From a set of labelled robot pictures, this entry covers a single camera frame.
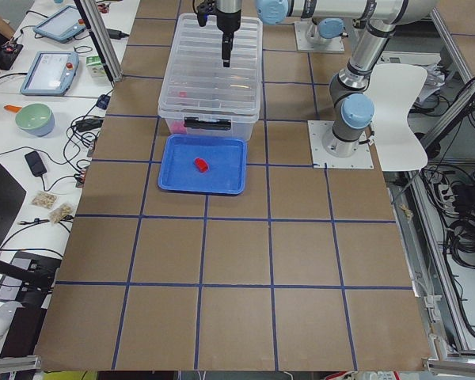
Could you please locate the blue teach pendant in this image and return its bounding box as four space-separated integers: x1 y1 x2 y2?
33 5 86 43
20 51 79 97

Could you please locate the blue teach pendant far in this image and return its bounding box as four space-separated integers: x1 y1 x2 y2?
33 5 86 43

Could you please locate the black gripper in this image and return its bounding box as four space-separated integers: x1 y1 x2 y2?
215 0 240 67

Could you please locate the green blue bowl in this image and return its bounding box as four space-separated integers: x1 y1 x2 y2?
15 103 55 137

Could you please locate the blue plastic tray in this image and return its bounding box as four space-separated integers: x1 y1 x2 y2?
158 135 248 196

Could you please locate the black latch handle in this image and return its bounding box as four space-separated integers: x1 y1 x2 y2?
184 117 231 131

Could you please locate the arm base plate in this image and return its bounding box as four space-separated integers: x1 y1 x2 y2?
308 120 374 169
294 17 344 54

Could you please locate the clear plastic box lid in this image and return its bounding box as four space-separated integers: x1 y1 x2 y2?
158 13 264 120

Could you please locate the blue teach pendant near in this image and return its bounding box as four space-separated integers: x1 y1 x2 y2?
20 51 79 97

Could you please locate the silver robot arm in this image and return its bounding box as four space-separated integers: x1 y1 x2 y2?
305 17 344 52
255 1 437 158

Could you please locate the white plastic chair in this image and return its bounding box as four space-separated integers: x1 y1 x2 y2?
365 63 428 172

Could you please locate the clear plastic storage box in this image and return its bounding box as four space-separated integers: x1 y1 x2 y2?
158 13 264 143

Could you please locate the aluminium frame post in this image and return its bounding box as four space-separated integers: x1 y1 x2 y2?
74 0 123 83

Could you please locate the green white milk carton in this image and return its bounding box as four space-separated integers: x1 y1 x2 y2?
85 55 107 78

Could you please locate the toy carrot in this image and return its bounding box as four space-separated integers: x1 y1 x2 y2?
4 104 22 113

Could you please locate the black power adapter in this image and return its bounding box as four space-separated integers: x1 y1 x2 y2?
25 150 47 177

